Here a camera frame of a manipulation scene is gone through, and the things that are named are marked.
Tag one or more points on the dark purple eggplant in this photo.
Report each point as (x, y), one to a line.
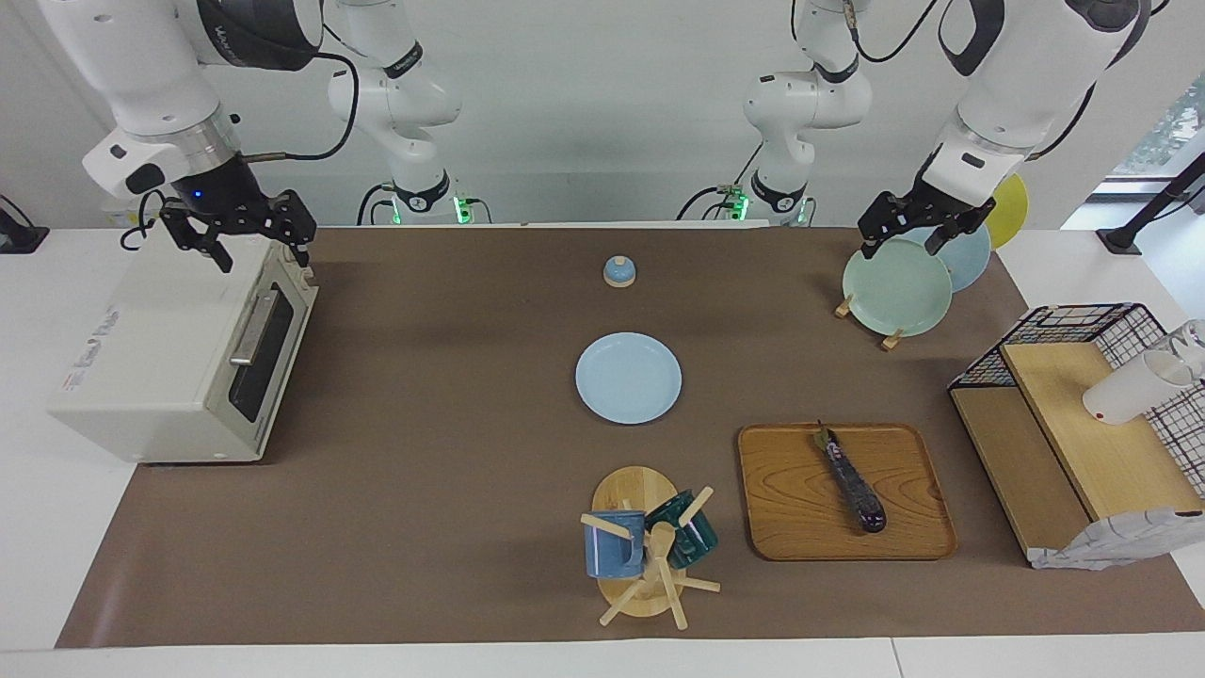
(852, 480)

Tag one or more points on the white socket box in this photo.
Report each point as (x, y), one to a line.
(118, 215)

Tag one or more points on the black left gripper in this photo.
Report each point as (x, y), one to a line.
(932, 205)

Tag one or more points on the black clamp base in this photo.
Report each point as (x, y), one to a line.
(19, 240)

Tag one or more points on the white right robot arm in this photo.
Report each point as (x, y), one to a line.
(141, 66)

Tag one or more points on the white cup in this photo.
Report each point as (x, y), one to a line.
(1125, 391)

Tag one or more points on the yellow plate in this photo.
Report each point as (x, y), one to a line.
(1010, 207)

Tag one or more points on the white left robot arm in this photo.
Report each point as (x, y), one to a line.
(1017, 85)

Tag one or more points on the wooden two-level shelf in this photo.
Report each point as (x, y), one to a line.
(1101, 452)

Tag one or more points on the window with green trees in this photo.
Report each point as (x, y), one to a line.
(1172, 132)

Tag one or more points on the wooden mug tree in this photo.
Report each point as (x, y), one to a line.
(635, 490)

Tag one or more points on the clear glass cup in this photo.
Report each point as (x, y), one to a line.
(1194, 337)

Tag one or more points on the grey checked cloth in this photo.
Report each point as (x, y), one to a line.
(1120, 541)

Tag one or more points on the wooden plate rack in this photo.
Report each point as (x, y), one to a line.
(843, 307)

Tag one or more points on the light blue plate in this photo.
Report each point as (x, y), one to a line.
(629, 379)

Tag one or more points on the blue mug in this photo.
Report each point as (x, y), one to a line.
(612, 553)

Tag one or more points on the pale blue racked plate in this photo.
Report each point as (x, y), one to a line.
(970, 262)

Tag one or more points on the brown table mat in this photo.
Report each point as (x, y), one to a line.
(424, 471)

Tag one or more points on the pale green plate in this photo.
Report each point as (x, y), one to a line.
(896, 287)

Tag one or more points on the toaster oven glass door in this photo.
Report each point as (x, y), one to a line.
(252, 325)

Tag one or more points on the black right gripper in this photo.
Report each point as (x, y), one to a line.
(221, 193)

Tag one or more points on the dark green mug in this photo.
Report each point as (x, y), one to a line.
(701, 541)

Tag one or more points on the brown wooden tray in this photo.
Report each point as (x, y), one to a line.
(800, 508)

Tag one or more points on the white toaster oven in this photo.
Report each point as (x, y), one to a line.
(141, 348)

